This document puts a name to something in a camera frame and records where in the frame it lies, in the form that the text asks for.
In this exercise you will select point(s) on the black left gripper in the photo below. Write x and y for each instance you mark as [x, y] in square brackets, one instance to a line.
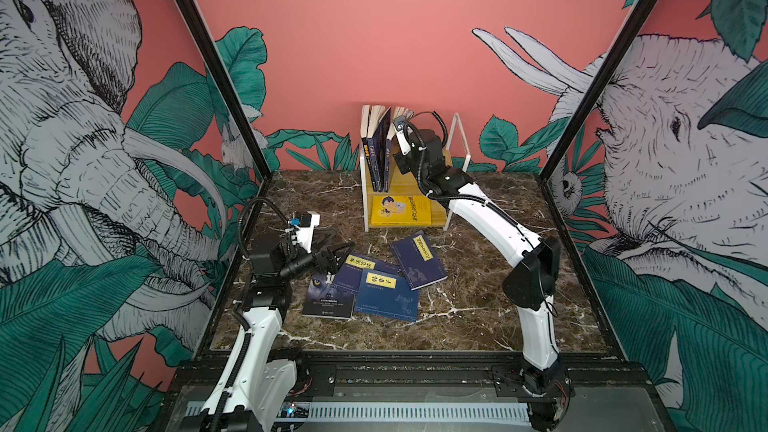
[330, 265]

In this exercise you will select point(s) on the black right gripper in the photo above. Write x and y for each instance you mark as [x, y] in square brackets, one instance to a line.
[404, 161]

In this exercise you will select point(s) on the purple book with old man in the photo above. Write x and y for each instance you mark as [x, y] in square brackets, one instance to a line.
[380, 138]

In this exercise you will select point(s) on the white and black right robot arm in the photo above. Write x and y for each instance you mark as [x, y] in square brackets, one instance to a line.
[535, 260]

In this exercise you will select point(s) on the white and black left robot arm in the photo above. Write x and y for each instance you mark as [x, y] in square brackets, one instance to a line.
[256, 380]

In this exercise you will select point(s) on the navy book under purple books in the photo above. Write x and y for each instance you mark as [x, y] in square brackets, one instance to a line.
[417, 260]

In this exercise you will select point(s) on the navy book with yellow label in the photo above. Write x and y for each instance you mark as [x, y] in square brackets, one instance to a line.
[350, 274]

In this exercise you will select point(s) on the dark purple book white strip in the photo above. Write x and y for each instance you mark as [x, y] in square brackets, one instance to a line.
[325, 300]

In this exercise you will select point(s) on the blue book with yellow label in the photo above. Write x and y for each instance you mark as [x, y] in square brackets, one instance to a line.
[388, 296]

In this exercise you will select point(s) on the yellow cartoon cover book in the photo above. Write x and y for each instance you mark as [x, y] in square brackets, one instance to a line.
[401, 211]

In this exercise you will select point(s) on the dark brown standing book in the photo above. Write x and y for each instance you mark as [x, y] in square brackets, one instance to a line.
[369, 123]

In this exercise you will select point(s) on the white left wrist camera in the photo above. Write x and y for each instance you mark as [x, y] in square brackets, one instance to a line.
[301, 231]

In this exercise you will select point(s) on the white frame wooden bookshelf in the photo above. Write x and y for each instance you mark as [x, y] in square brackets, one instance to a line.
[405, 185]

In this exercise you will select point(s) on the white slotted cable duct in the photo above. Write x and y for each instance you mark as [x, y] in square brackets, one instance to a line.
[337, 412]

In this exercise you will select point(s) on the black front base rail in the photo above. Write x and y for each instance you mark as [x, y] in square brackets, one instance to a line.
[602, 392]

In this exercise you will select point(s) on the black right frame post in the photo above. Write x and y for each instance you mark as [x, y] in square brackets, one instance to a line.
[638, 15]

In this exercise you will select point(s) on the black frame post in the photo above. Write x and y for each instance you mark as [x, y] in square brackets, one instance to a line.
[638, 15]
[205, 44]

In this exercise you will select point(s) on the black left frame post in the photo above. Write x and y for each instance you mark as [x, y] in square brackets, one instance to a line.
[205, 44]

